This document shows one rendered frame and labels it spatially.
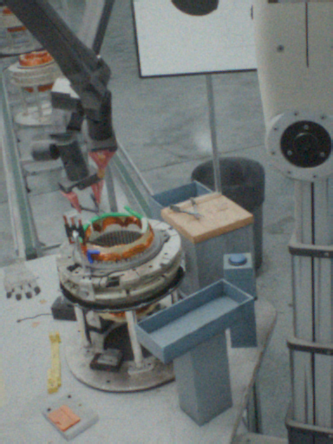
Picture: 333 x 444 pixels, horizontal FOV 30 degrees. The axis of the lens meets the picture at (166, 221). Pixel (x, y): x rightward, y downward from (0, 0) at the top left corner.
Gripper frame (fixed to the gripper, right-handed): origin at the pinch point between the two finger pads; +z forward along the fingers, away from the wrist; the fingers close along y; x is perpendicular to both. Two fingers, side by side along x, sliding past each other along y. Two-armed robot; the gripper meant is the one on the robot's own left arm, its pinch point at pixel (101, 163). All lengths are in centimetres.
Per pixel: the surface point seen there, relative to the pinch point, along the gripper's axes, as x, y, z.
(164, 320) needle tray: 8.9, 33.7, 18.4
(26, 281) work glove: -24, -22, 68
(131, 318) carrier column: 3.0, 24.4, 29.7
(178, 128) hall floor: 101, -316, 252
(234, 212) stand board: 36.8, -3.5, 26.8
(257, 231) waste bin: 90, -95, 144
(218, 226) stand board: 30.6, 2.2, 25.2
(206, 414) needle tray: 17, 49, 37
